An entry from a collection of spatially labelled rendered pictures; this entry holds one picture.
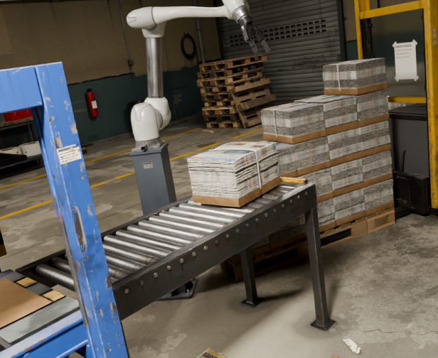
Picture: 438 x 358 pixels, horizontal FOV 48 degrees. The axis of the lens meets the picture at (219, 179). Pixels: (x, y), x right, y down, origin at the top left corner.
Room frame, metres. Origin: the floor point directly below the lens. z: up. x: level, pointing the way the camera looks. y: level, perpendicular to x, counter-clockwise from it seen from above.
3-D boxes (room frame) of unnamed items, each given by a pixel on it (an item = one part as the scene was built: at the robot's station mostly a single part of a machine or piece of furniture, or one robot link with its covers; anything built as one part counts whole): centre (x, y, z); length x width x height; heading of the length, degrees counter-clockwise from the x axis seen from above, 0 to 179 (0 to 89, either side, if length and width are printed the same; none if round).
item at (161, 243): (1.97, 0.33, 0.78); 0.47 x 0.05 x 0.05; 44
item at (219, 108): (10.26, -0.61, 0.65); 1.33 x 0.94 x 1.30; 138
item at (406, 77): (3.91, -1.53, 1.28); 0.57 x 0.01 x 0.65; 25
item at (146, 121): (3.05, 0.40, 1.17); 0.18 x 0.16 x 0.22; 162
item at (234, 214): (2.24, 0.06, 0.78); 0.47 x 0.05 x 0.05; 44
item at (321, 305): (2.38, -0.44, 0.34); 0.06 x 0.06 x 0.68; 44
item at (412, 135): (4.06, -1.85, 0.40); 0.69 x 0.55 x 0.80; 25
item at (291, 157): (3.42, -0.46, 0.42); 1.17 x 0.39 x 0.83; 115
